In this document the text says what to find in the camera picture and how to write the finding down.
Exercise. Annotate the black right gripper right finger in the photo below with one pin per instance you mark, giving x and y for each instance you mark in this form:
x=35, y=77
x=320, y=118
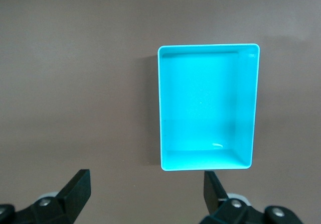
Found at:
x=225, y=211

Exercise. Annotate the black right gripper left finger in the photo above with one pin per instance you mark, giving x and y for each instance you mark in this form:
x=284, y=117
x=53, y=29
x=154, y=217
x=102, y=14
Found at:
x=70, y=199

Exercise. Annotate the cyan plastic bin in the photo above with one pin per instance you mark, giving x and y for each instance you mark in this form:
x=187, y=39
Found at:
x=200, y=103

